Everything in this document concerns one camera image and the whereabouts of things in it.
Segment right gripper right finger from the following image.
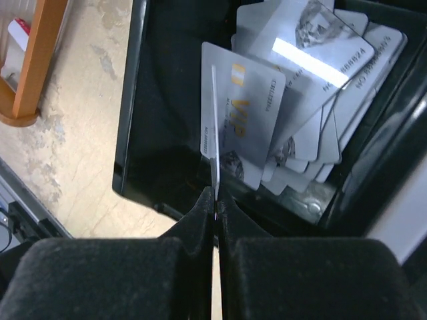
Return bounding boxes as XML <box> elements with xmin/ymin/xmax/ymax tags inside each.
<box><xmin>218</xmin><ymin>196</ymin><xmax>426</xmax><ymax>319</ymax></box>

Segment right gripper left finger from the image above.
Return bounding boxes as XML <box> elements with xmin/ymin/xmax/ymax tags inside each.
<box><xmin>1</xmin><ymin>187</ymin><xmax>214</xmax><ymax>319</ymax></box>

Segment white VIP card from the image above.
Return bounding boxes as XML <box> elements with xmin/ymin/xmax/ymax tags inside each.
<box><xmin>210</xmin><ymin>65</ymin><xmax>220</xmax><ymax>201</ymax></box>

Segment white cards in black bin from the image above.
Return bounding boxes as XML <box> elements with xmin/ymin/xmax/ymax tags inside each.
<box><xmin>200</xmin><ymin>1</ymin><xmax>407</xmax><ymax>195</ymax></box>

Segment black plastic bin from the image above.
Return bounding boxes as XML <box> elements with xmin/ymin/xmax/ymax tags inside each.
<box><xmin>112</xmin><ymin>1</ymin><xmax>426</xmax><ymax>235</ymax></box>

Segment white plastic bin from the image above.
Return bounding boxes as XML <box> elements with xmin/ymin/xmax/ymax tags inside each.
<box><xmin>367</xmin><ymin>165</ymin><xmax>426</xmax><ymax>264</ymax></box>

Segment orange wooden rack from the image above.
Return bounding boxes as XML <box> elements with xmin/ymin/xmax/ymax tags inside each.
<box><xmin>1</xmin><ymin>1</ymin><xmax>71</xmax><ymax>127</ymax></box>

